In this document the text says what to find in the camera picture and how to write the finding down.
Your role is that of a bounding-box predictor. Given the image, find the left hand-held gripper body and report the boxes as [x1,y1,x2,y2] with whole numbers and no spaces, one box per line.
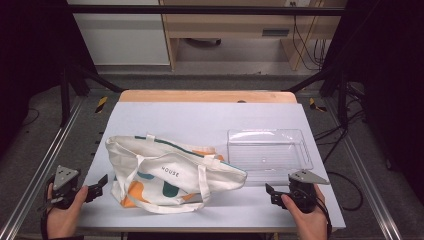
[45,164,82,211]

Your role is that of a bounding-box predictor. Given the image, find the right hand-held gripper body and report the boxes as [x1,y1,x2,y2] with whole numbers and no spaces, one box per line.
[287,169,331,215]

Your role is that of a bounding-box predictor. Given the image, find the white canvas tote bag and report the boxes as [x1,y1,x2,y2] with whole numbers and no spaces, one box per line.
[105,133,249,215]

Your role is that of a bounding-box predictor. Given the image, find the person's right hand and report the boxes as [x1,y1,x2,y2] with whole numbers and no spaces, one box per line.
[280,184,330,240]

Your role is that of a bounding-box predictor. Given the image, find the person's left hand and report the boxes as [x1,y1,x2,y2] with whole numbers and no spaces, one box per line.
[46,182,90,240]

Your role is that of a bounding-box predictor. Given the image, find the clear plastic container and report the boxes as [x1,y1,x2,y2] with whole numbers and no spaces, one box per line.
[226,128,315,184]

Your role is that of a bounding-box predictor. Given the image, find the yellow black tape strip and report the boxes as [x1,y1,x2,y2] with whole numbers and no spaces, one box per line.
[307,96,328,114]
[95,95,110,115]

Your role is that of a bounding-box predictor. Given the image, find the black metal stand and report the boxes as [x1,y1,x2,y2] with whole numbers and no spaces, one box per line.
[59,62,125,128]
[285,61,352,130]

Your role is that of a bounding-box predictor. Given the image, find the white table mat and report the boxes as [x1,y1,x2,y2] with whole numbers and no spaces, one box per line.
[77,101,347,232]

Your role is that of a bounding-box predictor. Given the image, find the black curtain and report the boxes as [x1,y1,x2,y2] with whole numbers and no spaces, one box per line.
[319,0,424,204]
[0,0,98,158]

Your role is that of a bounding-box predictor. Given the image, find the white cabinet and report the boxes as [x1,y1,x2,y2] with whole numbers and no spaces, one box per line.
[66,0,171,66]

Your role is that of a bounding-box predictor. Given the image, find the wooden desk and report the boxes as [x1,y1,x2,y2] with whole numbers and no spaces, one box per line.
[158,0,348,72]

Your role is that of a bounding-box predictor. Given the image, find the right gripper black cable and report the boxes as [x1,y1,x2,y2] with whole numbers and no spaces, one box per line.
[313,194,334,239]

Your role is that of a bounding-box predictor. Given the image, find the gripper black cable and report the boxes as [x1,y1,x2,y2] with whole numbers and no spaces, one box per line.
[313,194,334,239]
[37,176,57,240]

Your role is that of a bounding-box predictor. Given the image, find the aluminium rail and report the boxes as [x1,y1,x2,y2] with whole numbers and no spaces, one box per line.
[0,95,87,240]
[324,97,405,240]

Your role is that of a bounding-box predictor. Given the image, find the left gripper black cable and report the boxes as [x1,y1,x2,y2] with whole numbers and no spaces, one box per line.
[37,176,57,240]

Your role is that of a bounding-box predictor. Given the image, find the thin black floor cable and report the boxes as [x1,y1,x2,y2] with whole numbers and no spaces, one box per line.
[20,106,41,128]

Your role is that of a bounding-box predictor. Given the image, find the black hanging cables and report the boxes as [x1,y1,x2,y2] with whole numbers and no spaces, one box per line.
[290,2,330,72]

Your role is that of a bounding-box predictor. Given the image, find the black horizontal frame bar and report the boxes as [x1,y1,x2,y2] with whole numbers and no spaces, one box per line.
[66,4,346,17]

